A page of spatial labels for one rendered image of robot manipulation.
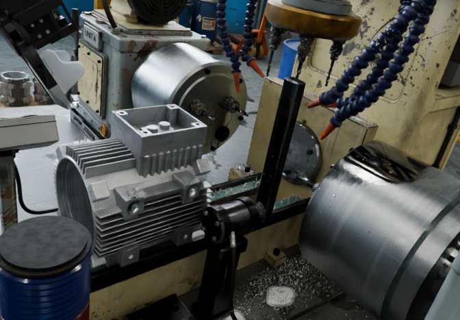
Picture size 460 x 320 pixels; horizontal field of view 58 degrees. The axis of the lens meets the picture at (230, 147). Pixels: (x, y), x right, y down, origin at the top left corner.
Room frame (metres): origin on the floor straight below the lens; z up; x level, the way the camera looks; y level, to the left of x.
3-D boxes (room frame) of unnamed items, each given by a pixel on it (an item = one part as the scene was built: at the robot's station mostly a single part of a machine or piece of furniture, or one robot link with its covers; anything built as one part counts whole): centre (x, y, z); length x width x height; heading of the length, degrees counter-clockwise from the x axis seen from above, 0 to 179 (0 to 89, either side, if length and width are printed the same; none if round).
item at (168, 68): (1.06, 0.16, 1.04); 0.37 x 0.25 x 0.25; 43
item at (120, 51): (1.24, 0.33, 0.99); 0.35 x 0.31 x 0.37; 43
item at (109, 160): (0.59, 0.15, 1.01); 0.20 x 0.19 x 0.19; 134
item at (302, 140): (0.87, -0.15, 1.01); 0.15 x 0.02 x 0.15; 43
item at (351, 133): (0.91, -0.19, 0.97); 0.30 x 0.11 x 0.34; 43
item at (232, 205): (0.66, -0.18, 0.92); 0.45 x 0.13 x 0.24; 133
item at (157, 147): (0.62, 0.12, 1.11); 0.12 x 0.11 x 0.07; 134
